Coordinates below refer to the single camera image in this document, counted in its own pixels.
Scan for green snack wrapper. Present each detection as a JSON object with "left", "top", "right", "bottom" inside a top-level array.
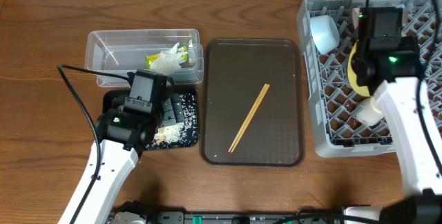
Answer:
[{"left": 145, "top": 46, "right": 189, "bottom": 70}]

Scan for white bowl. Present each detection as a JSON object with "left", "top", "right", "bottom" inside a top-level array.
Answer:
[{"left": 352, "top": 8, "right": 362, "bottom": 29}]

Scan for light blue bowl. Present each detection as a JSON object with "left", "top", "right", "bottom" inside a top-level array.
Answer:
[{"left": 310, "top": 15, "right": 340, "bottom": 55}]

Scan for yellow plate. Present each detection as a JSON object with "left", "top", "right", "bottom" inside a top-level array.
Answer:
[{"left": 347, "top": 41, "right": 371, "bottom": 97}]

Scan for small pale green cup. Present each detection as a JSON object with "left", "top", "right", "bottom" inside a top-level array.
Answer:
[{"left": 356, "top": 97, "right": 384, "bottom": 126}]

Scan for wooden chopstick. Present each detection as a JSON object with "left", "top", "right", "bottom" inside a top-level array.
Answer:
[
  {"left": 228, "top": 84, "right": 270, "bottom": 153},
  {"left": 229, "top": 84, "right": 271, "bottom": 153}
]

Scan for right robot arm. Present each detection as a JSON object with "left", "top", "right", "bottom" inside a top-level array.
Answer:
[{"left": 343, "top": 7, "right": 441, "bottom": 223}]

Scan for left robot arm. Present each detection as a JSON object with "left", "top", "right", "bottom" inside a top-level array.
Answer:
[{"left": 58, "top": 65, "right": 184, "bottom": 223}]

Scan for grey dishwasher rack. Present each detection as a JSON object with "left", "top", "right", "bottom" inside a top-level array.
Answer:
[{"left": 296, "top": 0, "right": 435, "bottom": 158}]

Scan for pile of rice grains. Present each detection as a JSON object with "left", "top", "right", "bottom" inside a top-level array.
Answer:
[{"left": 145, "top": 93, "right": 199, "bottom": 150}]

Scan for black plastic tray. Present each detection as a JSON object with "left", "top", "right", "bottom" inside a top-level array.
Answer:
[{"left": 95, "top": 87, "right": 199, "bottom": 153}]

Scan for clear plastic bin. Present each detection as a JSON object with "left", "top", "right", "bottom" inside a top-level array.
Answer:
[{"left": 85, "top": 29, "right": 204, "bottom": 84}]

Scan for brown plastic serving tray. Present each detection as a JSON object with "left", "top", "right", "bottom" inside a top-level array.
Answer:
[{"left": 201, "top": 39, "right": 305, "bottom": 167}]

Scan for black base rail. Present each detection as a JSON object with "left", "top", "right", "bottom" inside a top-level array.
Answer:
[{"left": 106, "top": 211, "right": 346, "bottom": 224}]

